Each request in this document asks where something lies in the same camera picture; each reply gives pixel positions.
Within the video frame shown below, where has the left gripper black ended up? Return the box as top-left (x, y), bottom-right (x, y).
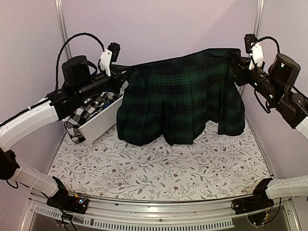
top-left (76, 64), bottom-right (133, 102)

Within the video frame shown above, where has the right aluminium frame post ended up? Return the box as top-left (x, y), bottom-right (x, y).
top-left (253, 0), bottom-right (264, 38)

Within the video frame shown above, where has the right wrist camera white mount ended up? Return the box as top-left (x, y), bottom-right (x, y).
top-left (244, 34), bottom-right (264, 71)

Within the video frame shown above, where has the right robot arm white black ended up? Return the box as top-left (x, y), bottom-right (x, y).
top-left (231, 53), bottom-right (308, 214)

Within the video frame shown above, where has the black white checkered shirt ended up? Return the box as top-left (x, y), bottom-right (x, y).
top-left (64, 91), bottom-right (122, 144)

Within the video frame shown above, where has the white plastic laundry bin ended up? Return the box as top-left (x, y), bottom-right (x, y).
top-left (63, 90), bottom-right (125, 144)

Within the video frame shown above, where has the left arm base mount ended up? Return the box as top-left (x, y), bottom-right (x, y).
top-left (47, 190), bottom-right (89, 215)

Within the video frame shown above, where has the green plaid pleated skirt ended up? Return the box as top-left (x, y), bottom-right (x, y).
top-left (116, 48), bottom-right (245, 146)

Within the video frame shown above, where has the blue garment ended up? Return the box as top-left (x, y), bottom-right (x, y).
top-left (100, 91), bottom-right (122, 110)

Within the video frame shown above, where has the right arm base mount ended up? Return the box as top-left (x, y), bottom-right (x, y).
top-left (231, 195), bottom-right (274, 227)

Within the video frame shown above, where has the floral patterned table mat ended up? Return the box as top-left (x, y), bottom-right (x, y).
top-left (49, 122), bottom-right (272, 201)

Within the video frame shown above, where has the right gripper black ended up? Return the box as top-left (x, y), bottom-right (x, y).
top-left (231, 55), bottom-right (282, 104)

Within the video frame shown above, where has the front aluminium rail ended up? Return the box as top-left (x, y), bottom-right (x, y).
top-left (21, 192), bottom-right (304, 231)

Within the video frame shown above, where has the black camera cable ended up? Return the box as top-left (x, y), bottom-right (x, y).
top-left (55, 33), bottom-right (106, 90)

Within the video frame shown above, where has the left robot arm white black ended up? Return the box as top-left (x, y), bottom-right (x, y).
top-left (0, 51), bottom-right (131, 209)

